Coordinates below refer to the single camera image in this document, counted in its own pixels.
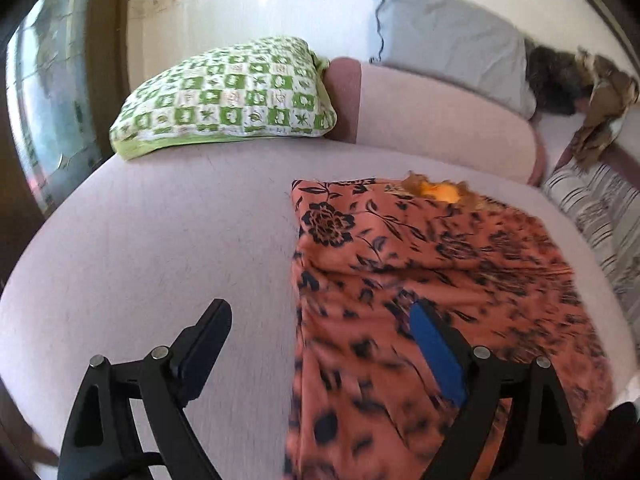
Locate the orange floral cloth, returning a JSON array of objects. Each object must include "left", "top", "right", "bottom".
[{"left": 284, "top": 172, "right": 617, "bottom": 480}]

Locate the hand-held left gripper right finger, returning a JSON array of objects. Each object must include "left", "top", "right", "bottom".
[{"left": 409, "top": 299, "right": 586, "bottom": 480}]

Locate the grey blue pillow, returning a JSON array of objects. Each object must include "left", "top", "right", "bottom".
[{"left": 369, "top": 0, "right": 538, "bottom": 120}]

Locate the yellow cloth piece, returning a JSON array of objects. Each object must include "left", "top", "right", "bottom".
[{"left": 402, "top": 171, "right": 483, "bottom": 207}]

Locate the dark fuzzy cloth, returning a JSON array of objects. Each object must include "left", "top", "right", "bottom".
[{"left": 524, "top": 45, "right": 595, "bottom": 116}]

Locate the brown crumpled cloth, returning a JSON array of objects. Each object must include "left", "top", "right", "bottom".
[{"left": 570, "top": 47, "right": 640, "bottom": 168}]

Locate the green checkered pillow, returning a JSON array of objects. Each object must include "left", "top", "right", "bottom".
[{"left": 109, "top": 36, "right": 338, "bottom": 162}]

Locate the pink bolster cushion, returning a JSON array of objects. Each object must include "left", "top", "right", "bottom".
[{"left": 325, "top": 57, "right": 548, "bottom": 187}]

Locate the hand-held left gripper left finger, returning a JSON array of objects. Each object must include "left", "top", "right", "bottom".
[{"left": 57, "top": 298, "right": 233, "bottom": 480}]

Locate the glass window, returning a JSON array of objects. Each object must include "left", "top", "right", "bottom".
[{"left": 5, "top": 0, "right": 101, "bottom": 207}]

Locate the striped blanket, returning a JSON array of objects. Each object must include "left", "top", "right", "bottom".
[{"left": 542, "top": 162, "right": 640, "bottom": 322}]

